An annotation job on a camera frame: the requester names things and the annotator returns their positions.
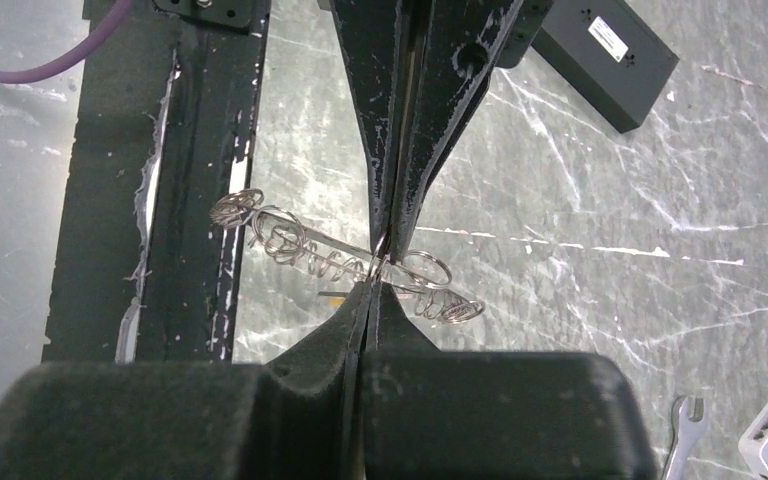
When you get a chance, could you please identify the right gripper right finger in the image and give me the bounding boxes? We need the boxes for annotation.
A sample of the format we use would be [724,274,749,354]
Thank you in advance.
[365,284,440,354]

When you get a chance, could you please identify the small silver split ring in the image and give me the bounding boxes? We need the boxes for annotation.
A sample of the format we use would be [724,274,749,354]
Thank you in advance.
[367,235,392,283]

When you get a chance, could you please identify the large silver open-end wrench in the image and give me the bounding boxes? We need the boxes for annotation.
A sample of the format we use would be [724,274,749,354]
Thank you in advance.
[661,395,710,480]

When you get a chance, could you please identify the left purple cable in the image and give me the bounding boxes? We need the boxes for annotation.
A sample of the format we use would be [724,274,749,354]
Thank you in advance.
[0,0,137,85]

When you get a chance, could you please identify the black flat device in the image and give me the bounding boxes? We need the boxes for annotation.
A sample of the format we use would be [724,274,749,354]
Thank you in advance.
[532,0,680,134]

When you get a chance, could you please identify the silver toothed key organizer ring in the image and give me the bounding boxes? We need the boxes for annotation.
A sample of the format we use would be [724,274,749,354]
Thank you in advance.
[208,188,487,326]

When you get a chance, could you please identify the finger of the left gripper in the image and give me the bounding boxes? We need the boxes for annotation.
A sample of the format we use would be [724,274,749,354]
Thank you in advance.
[389,1,522,261]
[331,1,418,255]

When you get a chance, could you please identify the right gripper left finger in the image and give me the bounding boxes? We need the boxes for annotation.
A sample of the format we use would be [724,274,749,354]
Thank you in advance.
[266,281,371,398]

